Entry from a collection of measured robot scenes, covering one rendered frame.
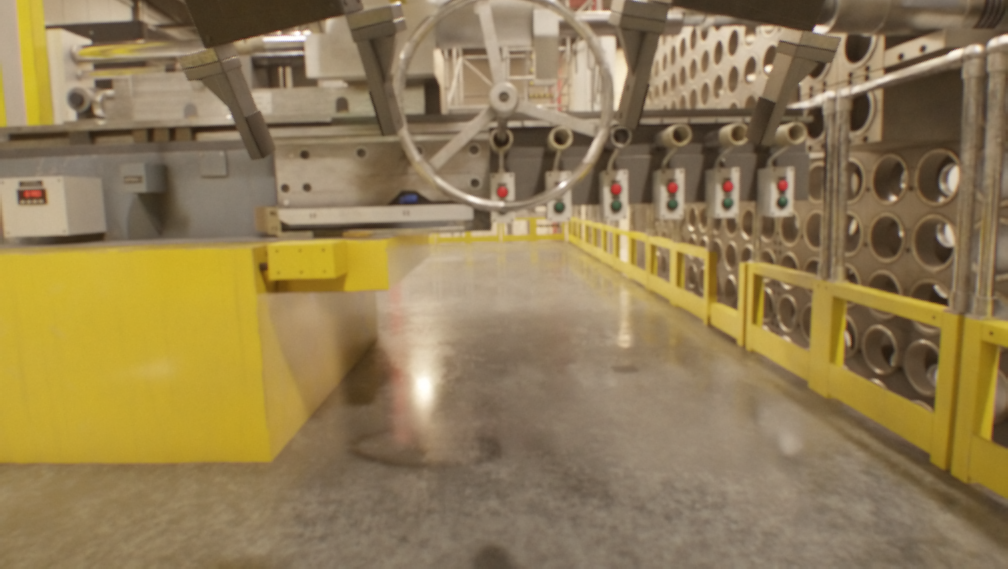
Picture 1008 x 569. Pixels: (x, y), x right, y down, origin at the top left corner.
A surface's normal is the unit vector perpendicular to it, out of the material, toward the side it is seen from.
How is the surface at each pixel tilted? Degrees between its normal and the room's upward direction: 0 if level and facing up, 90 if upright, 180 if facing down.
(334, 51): 90
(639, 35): 113
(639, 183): 90
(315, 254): 90
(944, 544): 0
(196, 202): 90
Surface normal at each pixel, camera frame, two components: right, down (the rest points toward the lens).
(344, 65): 0.01, 0.11
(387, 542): -0.03, -0.99
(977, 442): -1.00, 0.03
